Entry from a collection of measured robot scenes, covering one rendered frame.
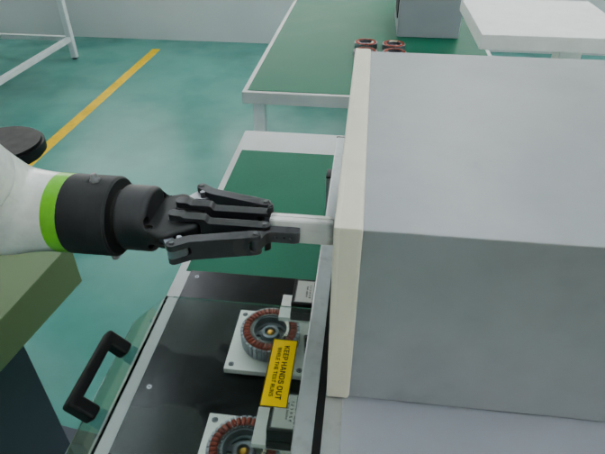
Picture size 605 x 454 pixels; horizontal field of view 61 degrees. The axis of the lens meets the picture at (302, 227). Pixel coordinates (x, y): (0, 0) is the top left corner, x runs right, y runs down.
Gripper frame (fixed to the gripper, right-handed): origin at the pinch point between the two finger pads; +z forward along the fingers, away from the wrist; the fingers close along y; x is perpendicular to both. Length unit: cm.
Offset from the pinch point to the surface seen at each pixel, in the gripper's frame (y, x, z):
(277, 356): 6.1, -14.3, -2.2
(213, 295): -33, -44, -23
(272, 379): 9.5, -14.3, -2.2
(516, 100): -12.6, 10.9, 23.0
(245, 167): -92, -46, -29
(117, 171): -208, -120, -136
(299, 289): -20.9, -28.7, -3.1
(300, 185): -84, -46, -11
